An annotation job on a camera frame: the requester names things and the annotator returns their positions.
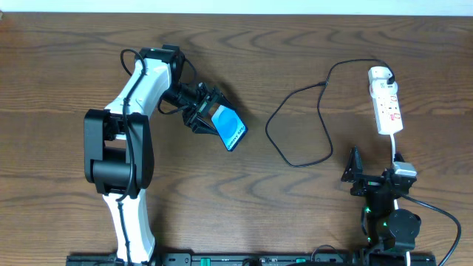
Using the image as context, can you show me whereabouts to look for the white power strip cord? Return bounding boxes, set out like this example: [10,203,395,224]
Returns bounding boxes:
[389,133,412,266]

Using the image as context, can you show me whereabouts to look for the blue Galaxy smartphone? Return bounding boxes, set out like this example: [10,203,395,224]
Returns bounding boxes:
[211,105,248,151]

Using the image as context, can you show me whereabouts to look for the black USB charger cable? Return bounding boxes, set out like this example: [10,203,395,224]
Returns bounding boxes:
[265,58,396,168]

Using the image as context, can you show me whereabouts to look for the white power strip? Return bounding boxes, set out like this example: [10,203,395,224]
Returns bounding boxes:
[368,66,403,135]

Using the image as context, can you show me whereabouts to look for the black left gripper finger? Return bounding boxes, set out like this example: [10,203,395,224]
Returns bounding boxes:
[212,88,236,110]
[190,117,218,134]

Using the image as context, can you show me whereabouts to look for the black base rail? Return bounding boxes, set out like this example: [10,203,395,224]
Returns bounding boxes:
[65,250,437,266]

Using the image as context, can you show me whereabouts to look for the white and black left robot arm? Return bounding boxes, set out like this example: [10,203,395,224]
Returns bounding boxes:
[84,44,248,265]

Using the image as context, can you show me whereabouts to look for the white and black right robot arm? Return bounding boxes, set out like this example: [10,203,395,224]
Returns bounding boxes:
[341,147,421,265]

